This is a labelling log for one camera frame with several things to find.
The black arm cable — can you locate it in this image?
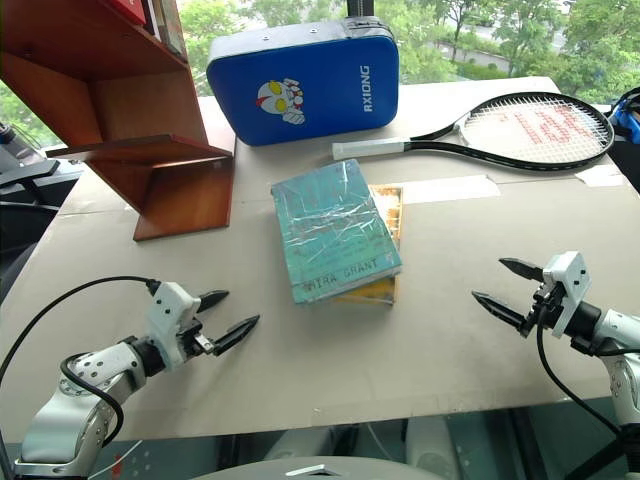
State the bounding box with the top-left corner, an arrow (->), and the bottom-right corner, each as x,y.
535,299 -> 632,480
0,275 -> 161,387
58,355 -> 125,445

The black tennis racket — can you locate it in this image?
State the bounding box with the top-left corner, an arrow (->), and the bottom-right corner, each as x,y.
331,91 -> 616,174

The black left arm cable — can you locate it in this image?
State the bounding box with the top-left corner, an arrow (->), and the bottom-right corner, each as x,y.
58,355 -> 125,445
0,275 -> 161,387

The red book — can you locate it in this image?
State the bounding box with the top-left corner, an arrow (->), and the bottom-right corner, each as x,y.
109,0 -> 150,26

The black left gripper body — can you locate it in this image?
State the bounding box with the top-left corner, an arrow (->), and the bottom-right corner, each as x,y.
170,319 -> 217,362

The yellow book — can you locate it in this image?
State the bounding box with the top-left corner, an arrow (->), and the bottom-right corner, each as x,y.
331,183 -> 405,305

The black desk device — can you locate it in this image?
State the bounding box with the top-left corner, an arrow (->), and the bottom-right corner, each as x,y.
0,121 -> 85,190

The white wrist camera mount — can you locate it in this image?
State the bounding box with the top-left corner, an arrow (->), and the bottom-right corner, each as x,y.
147,281 -> 202,372
541,251 -> 587,339

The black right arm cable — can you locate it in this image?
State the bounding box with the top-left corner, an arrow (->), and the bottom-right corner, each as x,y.
535,299 -> 632,480

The brown wooden bookshelf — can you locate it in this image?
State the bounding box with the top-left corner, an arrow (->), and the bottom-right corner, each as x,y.
0,0 -> 237,243

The teal plastic-wrapped book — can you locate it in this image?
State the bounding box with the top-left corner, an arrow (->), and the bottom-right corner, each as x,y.
270,158 -> 405,305

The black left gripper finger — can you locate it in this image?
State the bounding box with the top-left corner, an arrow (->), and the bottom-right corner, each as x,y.
212,314 -> 262,358
196,288 -> 231,315

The black pole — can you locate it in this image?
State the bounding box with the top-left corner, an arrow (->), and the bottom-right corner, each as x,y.
344,0 -> 377,21

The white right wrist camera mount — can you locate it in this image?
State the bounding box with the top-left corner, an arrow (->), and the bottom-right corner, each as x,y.
541,251 -> 587,339

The dark patterned upright book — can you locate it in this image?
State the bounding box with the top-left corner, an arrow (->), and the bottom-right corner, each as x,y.
161,0 -> 186,55

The pale upright book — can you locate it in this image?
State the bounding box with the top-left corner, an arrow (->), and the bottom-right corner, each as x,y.
147,0 -> 169,42

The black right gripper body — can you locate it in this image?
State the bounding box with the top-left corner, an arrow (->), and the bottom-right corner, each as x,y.
518,280 -> 566,338

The blue kick pad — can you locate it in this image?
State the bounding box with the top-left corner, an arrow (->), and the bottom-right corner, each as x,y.
205,15 -> 402,148

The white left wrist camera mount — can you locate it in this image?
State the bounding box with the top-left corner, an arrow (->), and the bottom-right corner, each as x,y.
147,281 -> 202,372

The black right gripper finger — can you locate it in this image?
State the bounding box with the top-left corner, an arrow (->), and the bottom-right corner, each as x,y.
471,291 -> 529,332
498,257 -> 544,283

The blue and black object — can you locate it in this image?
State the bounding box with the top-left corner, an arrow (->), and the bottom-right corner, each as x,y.
606,86 -> 640,147

